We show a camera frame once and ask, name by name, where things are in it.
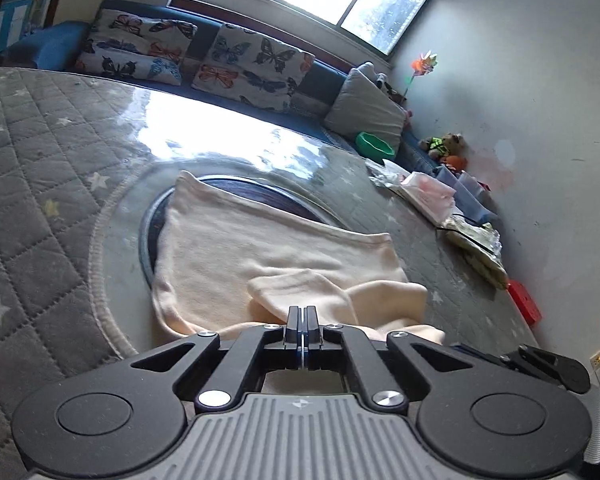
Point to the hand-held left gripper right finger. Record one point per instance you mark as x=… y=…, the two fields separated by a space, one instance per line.
x=311 y=332

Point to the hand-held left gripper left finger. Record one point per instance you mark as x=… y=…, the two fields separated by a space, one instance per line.
x=296 y=332

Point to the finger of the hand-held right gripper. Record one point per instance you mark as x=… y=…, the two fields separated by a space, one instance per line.
x=545 y=366

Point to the cream knit garment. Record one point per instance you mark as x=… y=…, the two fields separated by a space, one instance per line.
x=260 y=255

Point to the red box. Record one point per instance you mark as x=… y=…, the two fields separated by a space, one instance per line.
x=524 y=301

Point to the patterned plastic packet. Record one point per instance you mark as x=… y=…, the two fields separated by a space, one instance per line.
x=482 y=250

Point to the crumpled clear plastic bag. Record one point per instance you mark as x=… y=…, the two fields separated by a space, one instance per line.
x=386 y=174

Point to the pink cloth in bag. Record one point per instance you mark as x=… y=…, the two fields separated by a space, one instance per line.
x=427 y=195

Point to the green bowl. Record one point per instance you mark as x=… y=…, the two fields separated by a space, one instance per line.
x=375 y=144

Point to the round glass turntable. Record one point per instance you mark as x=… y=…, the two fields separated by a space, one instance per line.
x=122 y=220

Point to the brown teddy bear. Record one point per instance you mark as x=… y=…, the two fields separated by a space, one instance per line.
x=445 y=146

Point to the butterfly print cushion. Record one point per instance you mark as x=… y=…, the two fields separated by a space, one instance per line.
x=135 y=45
x=252 y=67

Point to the orange pinwheel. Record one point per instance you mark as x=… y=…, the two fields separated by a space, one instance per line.
x=424 y=64

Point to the grey quilted star table cover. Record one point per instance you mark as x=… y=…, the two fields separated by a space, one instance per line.
x=35 y=160

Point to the blue sofa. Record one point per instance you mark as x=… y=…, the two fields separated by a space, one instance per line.
x=55 y=42

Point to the blue cabinet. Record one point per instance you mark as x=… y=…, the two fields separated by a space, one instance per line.
x=15 y=15

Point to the wall outlet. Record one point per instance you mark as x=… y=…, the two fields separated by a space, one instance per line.
x=599 y=361

